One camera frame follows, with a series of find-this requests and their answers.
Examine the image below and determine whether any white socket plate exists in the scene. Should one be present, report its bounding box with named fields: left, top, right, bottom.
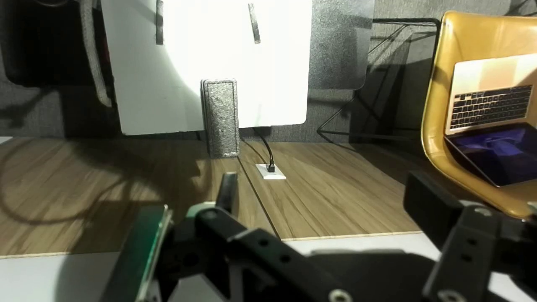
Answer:
left=254, top=164, right=288, bottom=184

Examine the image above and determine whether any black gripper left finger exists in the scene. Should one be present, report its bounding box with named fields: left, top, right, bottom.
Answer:
left=98, top=172, right=358, bottom=302

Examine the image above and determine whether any black wire rack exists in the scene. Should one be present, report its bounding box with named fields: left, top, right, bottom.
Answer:
left=348, top=18, right=442, bottom=148

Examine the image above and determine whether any dark magnetic strip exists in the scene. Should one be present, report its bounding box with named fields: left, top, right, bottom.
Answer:
left=246, top=3, right=263, bottom=46
left=154, top=0, right=165, bottom=48

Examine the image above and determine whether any grey felt board duster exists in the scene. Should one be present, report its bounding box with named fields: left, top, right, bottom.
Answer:
left=199, top=80, right=241, bottom=160

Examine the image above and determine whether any small white board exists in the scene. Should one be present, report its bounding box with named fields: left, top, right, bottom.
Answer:
left=98, top=0, right=313, bottom=138

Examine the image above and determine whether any thin black cable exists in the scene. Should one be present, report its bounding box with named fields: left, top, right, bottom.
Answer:
left=253, top=128, right=276, bottom=172

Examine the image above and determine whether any open laptop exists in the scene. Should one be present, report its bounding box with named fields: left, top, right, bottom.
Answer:
left=442, top=53, right=537, bottom=190

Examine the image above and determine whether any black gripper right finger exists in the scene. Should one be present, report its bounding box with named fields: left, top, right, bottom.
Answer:
left=402, top=172, right=537, bottom=302

